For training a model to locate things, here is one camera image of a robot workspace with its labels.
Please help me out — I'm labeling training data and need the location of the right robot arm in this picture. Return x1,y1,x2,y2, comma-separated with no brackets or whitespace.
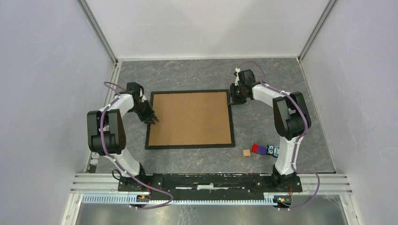
230,68,311,191

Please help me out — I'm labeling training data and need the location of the brown backing board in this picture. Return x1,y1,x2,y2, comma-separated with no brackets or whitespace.
148,91,233,147

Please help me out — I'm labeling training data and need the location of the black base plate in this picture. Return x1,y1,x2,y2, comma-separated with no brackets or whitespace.
117,173,303,201

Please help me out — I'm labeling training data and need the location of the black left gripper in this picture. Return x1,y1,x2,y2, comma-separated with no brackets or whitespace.
130,99,160,125

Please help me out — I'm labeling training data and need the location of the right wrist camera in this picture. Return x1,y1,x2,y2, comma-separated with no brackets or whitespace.
233,67,241,86

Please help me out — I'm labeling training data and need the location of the aluminium frame rail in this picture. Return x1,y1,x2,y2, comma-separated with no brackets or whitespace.
77,0,118,65

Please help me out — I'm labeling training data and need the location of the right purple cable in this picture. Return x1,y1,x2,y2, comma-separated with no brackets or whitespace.
239,60,321,212

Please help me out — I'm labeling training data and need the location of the blue owl toy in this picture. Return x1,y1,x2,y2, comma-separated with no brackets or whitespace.
266,144,279,158

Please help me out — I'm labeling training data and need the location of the black picture frame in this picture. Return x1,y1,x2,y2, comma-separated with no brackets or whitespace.
145,89,236,150

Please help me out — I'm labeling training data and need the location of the red purple toy brick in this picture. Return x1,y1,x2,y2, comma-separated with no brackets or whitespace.
251,144,267,156

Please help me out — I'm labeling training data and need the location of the small wooden cube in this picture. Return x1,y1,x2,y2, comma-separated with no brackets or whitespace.
242,149,251,158

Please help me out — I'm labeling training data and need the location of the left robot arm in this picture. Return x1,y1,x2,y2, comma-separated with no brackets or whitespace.
87,82,159,191

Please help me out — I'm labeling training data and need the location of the white cable duct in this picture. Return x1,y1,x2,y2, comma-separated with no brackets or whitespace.
82,194,277,206

